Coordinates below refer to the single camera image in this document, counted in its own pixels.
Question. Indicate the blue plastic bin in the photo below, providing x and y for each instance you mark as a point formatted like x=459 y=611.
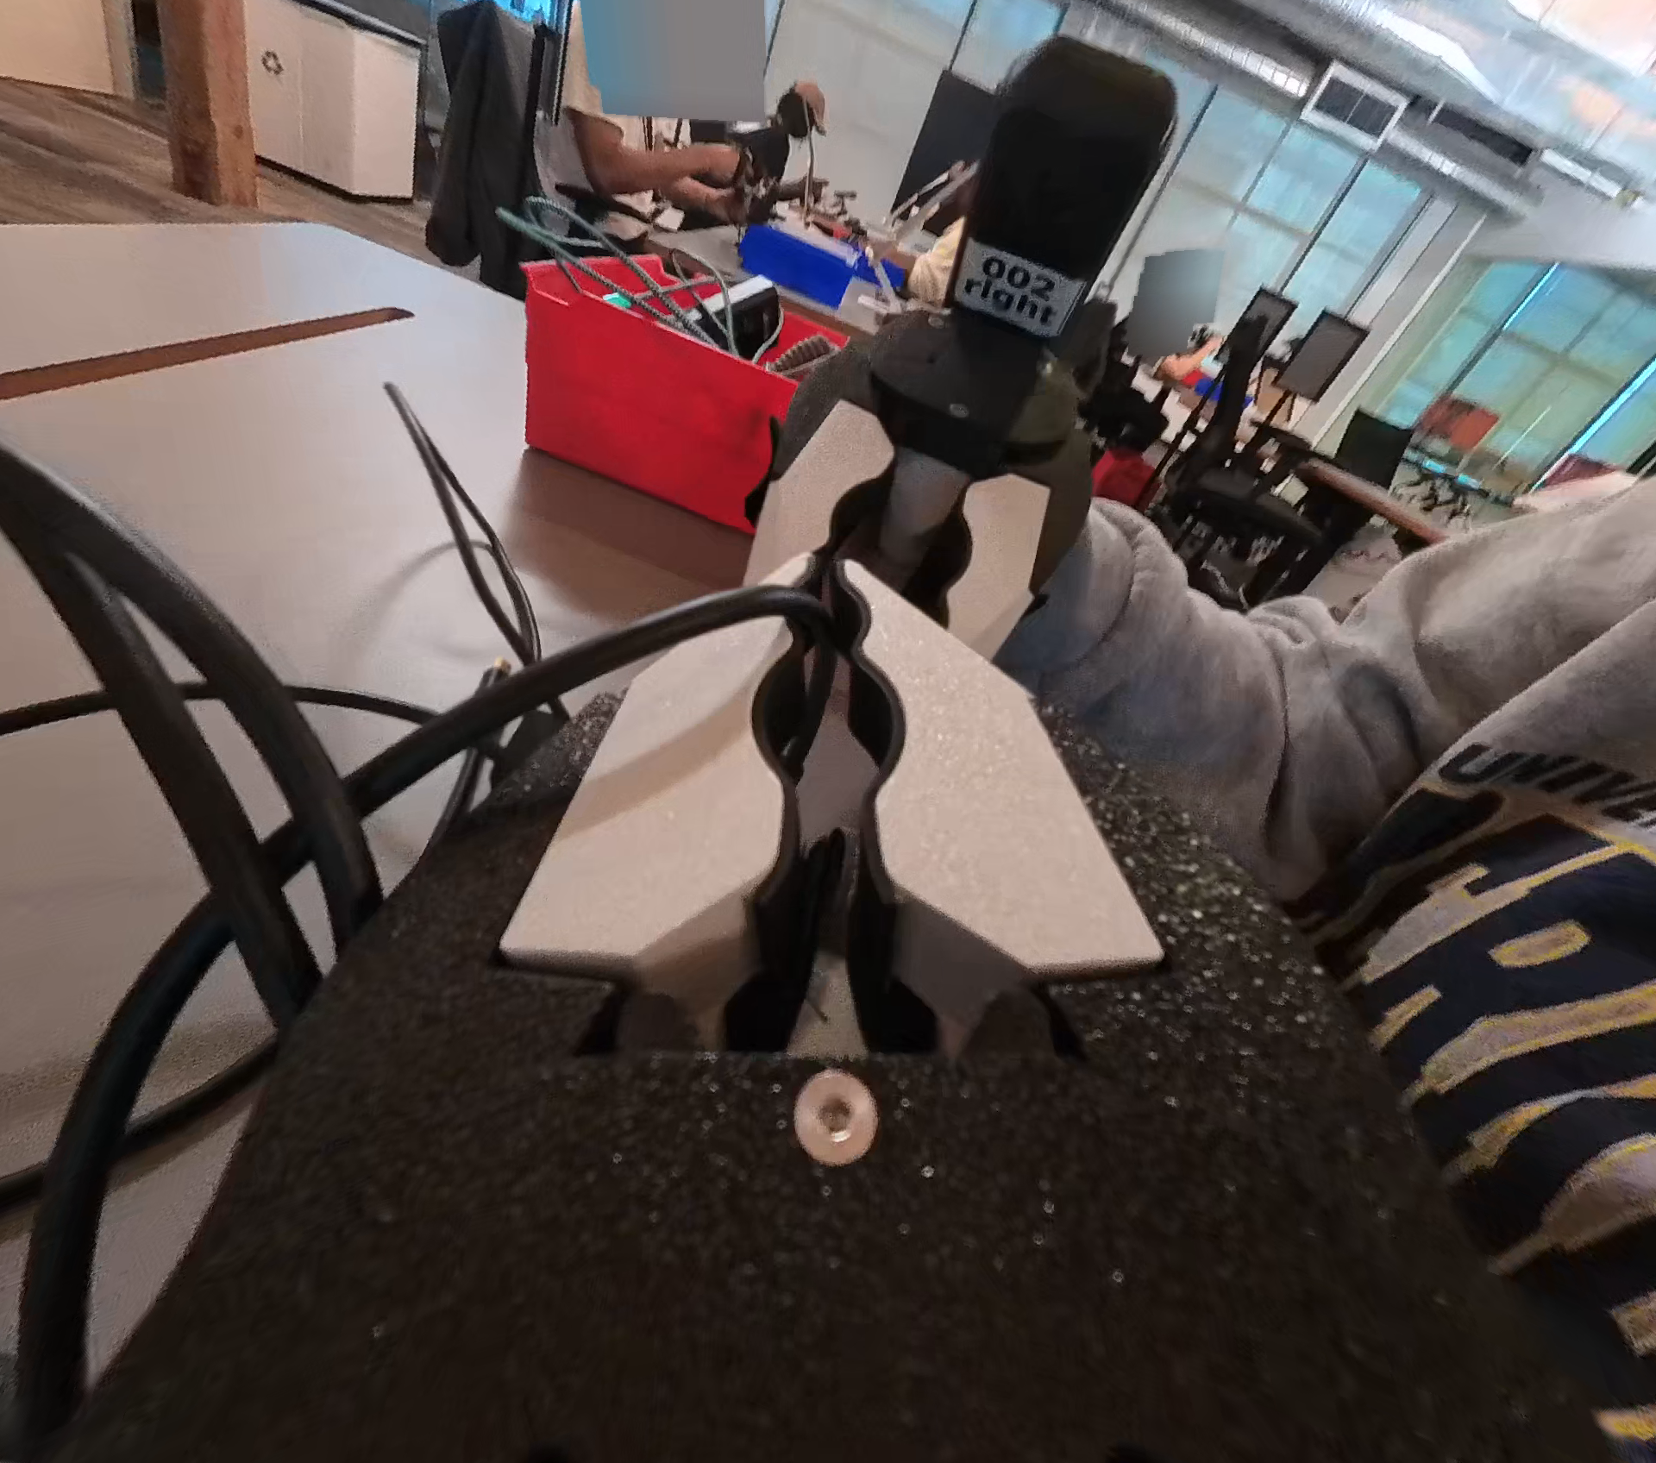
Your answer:
x=788 y=259

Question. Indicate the wooden post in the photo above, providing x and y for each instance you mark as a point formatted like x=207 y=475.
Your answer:
x=200 y=40

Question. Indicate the person's right forearm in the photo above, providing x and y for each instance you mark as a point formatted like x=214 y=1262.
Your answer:
x=1228 y=687

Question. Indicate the black and white device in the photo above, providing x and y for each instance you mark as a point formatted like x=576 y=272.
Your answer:
x=740 y=315

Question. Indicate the white cabinet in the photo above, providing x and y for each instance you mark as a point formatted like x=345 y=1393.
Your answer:
x=336 y=104

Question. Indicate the dark computer monitor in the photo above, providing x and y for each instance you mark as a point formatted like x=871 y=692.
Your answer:
x=1269 y=332
x=1340 y=358
x=938 y=144

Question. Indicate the person's grey printed sweatshirt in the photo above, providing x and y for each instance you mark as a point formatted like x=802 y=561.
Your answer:
x=1526 y=1036

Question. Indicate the black office chair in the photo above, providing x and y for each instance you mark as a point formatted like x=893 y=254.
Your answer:
x=1228 y=480

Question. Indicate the red plastic bin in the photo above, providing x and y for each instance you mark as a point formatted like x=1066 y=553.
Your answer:
x=621 y=389

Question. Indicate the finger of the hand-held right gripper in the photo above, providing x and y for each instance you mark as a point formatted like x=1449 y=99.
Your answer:
x=1002 y=558
x=821 y=487

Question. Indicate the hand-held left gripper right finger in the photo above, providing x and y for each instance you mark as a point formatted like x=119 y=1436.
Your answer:
x=1002 y=817

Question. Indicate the dark jacket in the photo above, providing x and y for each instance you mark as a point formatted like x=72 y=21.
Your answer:
x=485 y=144

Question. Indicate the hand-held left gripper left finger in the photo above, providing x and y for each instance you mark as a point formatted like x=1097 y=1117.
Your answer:
x=647 y=803

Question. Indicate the white air vent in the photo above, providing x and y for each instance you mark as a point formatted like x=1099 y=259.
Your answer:
x=1354 y=108

